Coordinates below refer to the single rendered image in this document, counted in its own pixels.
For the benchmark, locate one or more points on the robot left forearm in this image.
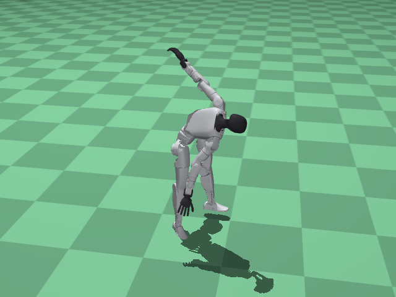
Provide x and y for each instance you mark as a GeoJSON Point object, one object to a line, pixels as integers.
{"type": "Point", "coordinates": [197, 77]}

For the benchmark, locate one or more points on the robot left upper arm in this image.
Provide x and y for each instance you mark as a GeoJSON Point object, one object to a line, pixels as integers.
{"type": "Point", "coordinates": [218, 101]}

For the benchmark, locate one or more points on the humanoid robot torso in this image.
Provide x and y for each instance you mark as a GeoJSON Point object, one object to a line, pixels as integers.
{"type": "Point", "coordinates": [200, 124]}

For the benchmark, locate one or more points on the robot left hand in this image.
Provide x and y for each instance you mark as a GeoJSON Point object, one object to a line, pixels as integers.
{"type": "Point", "coordinates": [180, 56]}

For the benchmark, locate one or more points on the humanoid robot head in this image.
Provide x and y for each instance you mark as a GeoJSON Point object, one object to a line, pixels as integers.
{"type": "Point", "coordinates": [236, 123]}

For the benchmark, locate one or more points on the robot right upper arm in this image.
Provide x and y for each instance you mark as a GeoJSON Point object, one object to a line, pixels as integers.
{"type": "Point", "coordinates": [211, 145]}

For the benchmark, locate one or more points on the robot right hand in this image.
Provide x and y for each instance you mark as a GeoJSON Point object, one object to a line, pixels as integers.
{"type": "Point", "coordinates": [186, 202]}

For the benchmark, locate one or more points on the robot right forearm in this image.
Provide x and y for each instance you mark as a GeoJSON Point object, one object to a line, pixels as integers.
{"type": "Point", "coordinates": [192, 176]}

